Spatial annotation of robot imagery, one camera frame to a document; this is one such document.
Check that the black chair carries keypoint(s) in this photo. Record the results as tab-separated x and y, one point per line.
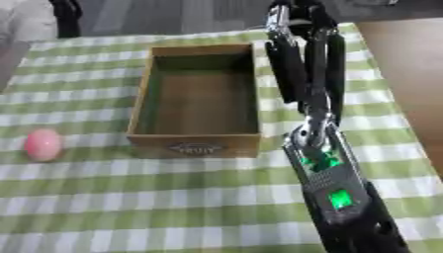
66	16

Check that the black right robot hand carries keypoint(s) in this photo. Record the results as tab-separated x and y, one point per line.
314	66

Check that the tan cardboard box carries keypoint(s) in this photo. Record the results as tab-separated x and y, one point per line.
196	102

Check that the pink toy egg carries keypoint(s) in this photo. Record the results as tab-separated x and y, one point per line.
42	144

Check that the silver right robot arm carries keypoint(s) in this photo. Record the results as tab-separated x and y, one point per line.
340	187

